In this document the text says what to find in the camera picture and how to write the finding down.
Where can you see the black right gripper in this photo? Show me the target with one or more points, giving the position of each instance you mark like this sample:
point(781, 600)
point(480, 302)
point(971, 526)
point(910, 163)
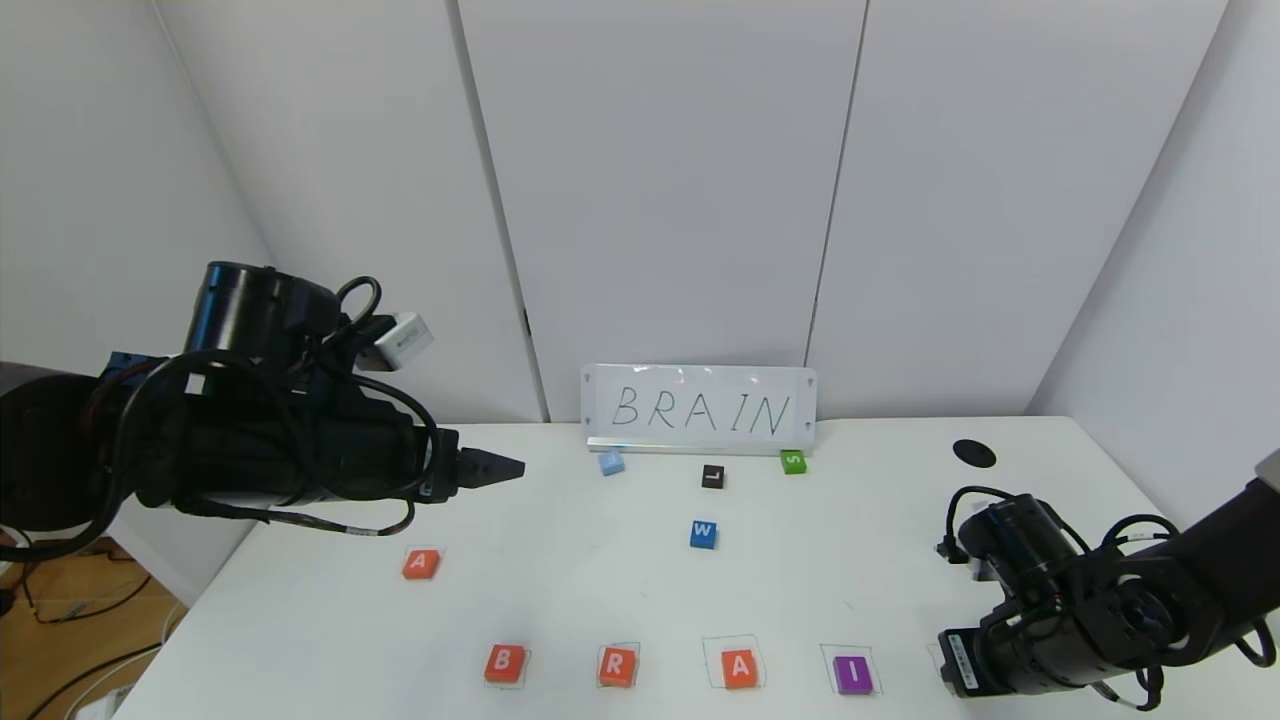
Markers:
point(961, 663)

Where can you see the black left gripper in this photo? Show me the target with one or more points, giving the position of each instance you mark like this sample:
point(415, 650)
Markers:
point(444, 467)

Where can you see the orange block letter A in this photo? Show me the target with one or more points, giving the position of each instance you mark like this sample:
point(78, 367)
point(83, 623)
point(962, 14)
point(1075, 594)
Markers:
point(739, 667)
point(421, 563)

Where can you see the orange block letter R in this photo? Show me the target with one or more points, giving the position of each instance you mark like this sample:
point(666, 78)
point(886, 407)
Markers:
point(617, 666)

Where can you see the purple block letter I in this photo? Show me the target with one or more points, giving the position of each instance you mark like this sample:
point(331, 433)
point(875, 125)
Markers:
point(853, 673)

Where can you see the light blue block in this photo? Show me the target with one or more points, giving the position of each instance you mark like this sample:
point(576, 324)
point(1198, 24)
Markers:
point(612, 462)

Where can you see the orange block letter B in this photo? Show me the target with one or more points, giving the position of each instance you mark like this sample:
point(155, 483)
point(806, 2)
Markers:
point(505, 662)

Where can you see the black round table grommet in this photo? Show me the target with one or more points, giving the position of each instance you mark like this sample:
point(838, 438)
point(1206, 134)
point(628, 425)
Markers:
point(974, 453)

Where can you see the white sign reading BRAIN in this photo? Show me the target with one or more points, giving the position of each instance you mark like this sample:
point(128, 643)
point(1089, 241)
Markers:
point(700, 410)

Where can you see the black block letter L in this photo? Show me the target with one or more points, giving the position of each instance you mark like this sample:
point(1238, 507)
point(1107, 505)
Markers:
point(712, 476)

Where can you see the blue block letter W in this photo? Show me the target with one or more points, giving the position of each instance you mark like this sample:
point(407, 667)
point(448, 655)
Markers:
point(703, 534)

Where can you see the green block letter S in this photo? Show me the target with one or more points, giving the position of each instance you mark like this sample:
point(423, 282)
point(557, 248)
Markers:
point(793, 462)

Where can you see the white power strip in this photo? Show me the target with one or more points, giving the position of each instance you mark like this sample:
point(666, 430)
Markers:
point(105, 708)

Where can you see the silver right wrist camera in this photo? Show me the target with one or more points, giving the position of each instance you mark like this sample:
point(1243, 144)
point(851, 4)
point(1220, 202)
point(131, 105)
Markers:
point(975, 565)

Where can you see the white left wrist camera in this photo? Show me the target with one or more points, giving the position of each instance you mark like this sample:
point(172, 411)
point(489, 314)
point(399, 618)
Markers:
point(400, 340)

